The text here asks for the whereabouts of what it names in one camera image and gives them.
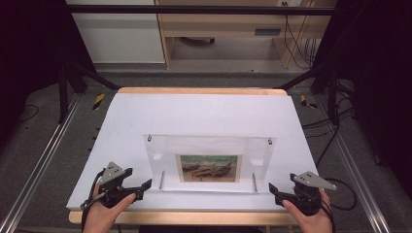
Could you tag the black curtain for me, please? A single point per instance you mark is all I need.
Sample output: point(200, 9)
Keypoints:
point(379, 81)
point(32, 48)

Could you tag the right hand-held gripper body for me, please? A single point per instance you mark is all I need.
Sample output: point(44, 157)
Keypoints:
point(307, 194)

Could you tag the left yellow clamp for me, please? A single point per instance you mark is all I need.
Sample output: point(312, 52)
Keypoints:
point(98, 101)

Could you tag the yellow clamp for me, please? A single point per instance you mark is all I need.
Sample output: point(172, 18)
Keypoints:
point(307, 102)
point(98, 101)

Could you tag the aluminium floor rail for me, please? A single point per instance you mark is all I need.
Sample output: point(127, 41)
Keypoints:
point(359, 174)
point(39, 161)

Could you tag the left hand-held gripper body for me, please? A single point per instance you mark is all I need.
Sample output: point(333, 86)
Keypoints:
point(111, 187)

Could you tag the clear acrylic photo frame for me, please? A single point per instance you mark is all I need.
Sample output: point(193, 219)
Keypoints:
point(162, 152)

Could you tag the painting print of boats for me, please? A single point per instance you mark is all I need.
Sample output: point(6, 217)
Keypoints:
point(209, 168)

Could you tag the white cabinet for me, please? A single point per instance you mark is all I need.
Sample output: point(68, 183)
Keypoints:
point(120, 39)

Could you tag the person's right hand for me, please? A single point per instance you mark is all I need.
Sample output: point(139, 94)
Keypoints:
point(311, 223)

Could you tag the right yellow clamp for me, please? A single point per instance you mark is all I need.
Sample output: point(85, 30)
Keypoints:
point(307, 102)

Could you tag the black metal stand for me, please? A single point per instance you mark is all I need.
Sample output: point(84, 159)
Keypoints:
point(64, 93)
point(332, 97)

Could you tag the white table cover board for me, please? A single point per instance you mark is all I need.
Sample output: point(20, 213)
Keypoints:
point(200, 113)

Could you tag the black overhead crossbar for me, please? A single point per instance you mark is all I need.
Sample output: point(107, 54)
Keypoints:
point(194, 9)

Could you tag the person's left hand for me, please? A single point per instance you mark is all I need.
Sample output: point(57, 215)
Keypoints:
point(103, 216)

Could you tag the light wooden desk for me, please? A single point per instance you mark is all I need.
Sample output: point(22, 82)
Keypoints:
point(223, 22)

